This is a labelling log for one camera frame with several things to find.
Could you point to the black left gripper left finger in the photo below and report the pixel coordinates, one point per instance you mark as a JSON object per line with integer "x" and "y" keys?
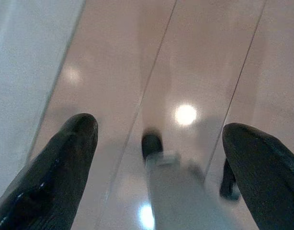
{"x": 56, "y": 172}

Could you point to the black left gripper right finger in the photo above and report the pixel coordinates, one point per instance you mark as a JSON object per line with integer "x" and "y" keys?
{"x": 266, "y": 177}

